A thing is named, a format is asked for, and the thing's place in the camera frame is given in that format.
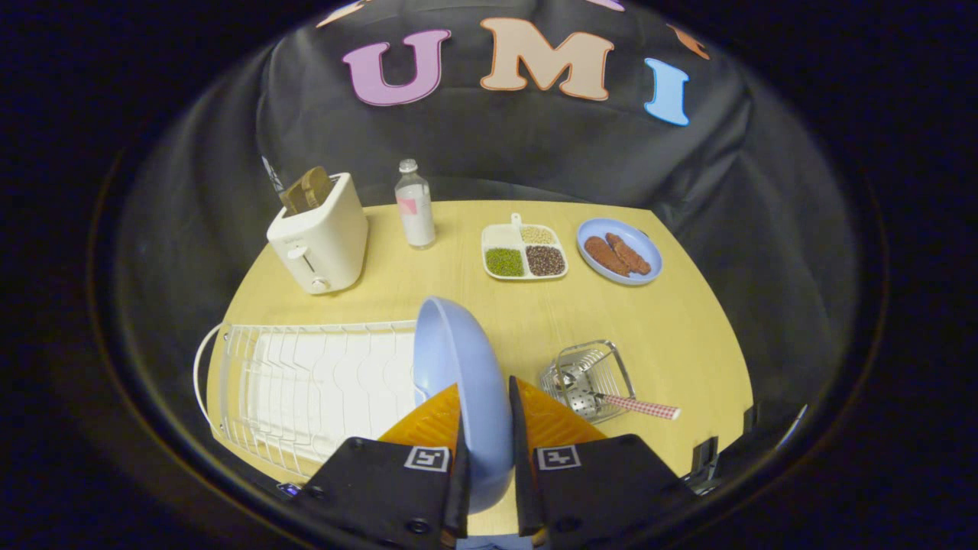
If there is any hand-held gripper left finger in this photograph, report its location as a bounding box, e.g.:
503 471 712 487
293 383 471 550

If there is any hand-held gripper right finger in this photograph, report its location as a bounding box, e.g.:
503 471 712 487
508 377 698 545

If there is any light blue plate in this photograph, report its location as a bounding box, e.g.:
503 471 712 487
413 296 514 515

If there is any metal wire basket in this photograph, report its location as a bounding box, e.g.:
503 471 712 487
540 340 636 425

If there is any spoon with red checkered handle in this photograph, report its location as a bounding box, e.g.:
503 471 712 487
563 372 681 422

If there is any white wire dish rack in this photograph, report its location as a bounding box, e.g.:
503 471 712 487
193 320 426 480

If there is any small blue plate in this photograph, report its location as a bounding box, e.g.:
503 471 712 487
576 218 663 286

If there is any white divided tray with beans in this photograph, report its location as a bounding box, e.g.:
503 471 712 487
481 213 568 281

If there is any brown sausage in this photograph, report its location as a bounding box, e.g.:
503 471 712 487
605 232 653 276
584 236 632 277

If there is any clear bottle with pink label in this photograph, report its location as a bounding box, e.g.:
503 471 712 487
394 159 437 250

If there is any white toaster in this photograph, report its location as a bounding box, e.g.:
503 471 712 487
266 173 369 296

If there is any brown bread slice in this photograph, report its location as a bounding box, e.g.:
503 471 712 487
279 167 334 215

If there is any black backdrop cloth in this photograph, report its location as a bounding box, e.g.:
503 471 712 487
115 0 864 429

